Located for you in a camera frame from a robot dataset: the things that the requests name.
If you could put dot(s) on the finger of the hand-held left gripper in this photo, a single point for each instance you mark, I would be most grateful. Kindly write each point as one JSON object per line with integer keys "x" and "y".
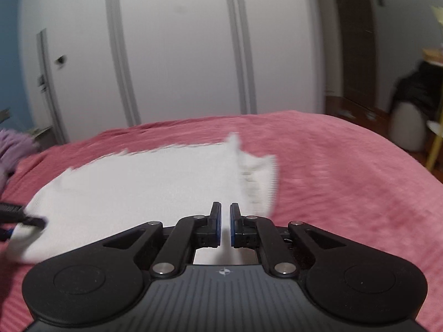
{"x": 5, "y": 235}
{"x": 17, "y": 214}

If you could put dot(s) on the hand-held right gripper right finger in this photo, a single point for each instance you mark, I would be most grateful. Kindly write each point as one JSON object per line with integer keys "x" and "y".
{"x": 232, "y": 226}

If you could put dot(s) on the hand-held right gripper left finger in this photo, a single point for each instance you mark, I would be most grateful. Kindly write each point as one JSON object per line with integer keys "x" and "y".
{"x": 218, "y": 223}

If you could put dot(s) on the white ribbed knit sweater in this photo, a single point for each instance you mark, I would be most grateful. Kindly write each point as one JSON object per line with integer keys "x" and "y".
{"x": 138, "y": 186}

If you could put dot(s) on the purple fleece blanket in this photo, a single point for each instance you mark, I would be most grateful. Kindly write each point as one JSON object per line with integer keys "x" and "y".
{"x": 15, "y": 148}

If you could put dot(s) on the pink ribbed bedspread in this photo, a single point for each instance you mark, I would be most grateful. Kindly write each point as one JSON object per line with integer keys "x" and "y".
{"x": 346, "y": 179}

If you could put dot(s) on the black wardrobe knob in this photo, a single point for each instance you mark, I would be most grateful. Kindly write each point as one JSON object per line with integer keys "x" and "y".
{"x": 61, "y": 61}

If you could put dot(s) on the shoe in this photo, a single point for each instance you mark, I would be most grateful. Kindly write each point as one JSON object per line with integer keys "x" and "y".
{"x": 372, "y": 115}
{"x": 345, "y": 113}

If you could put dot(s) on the white wardrobe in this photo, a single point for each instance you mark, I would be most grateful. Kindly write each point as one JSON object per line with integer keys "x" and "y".
{"x": 180, "y": 41}

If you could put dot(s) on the white laundry basket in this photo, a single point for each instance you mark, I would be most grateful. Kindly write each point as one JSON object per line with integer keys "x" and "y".
{"x": 408, "y": 128}

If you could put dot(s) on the dark brown door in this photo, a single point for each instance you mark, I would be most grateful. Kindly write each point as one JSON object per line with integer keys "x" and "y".
{"x": 356, "y": 41}

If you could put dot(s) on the black garment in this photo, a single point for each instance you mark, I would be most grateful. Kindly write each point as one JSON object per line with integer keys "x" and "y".
{"x": 418, "y": 90}

